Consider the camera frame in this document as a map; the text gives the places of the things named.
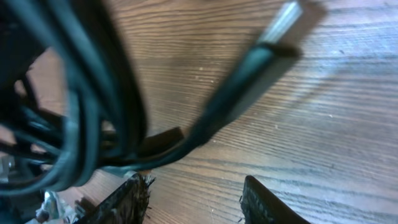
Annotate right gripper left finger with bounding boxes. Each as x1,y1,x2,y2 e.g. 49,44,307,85
75,173,155,224

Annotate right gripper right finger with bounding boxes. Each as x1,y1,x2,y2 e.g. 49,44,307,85
239,175,310,224

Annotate black cable bundle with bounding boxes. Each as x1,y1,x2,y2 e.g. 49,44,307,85
0,0,304,197

